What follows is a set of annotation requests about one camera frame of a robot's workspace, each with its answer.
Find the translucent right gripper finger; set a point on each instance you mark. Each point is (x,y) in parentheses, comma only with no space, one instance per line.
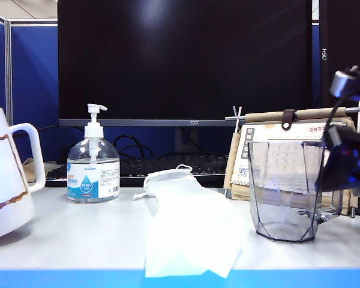
(326,174)

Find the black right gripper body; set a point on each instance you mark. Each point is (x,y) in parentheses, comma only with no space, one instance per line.
(351,159)

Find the transparent plastic cup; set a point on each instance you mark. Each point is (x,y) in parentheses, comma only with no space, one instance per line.
(282,195)

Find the white ceramic cup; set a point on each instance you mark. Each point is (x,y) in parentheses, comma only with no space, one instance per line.
(3,180)

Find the beige fabric roll pouch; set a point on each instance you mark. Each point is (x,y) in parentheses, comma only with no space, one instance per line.
(312,114)

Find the white desk calendar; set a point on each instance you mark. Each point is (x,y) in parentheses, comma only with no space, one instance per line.
(273,133)

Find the desk calendar on stand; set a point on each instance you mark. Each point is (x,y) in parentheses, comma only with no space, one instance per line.
(232,118)

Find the black HSD computer monitor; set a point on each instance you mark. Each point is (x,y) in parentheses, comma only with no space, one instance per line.
(345,30)

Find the white face mask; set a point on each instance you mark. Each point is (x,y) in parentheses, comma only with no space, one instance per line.
(186,225)

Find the black computer keyboard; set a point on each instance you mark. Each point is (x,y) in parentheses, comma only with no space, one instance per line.
(168,165)

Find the black AOC computer monitor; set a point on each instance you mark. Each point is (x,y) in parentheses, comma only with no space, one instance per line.
(183,60)

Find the clear hand sanitizer pump bottle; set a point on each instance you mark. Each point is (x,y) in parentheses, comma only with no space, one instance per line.
(93,171)

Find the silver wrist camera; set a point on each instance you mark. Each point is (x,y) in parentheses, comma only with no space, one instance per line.
(342,82)

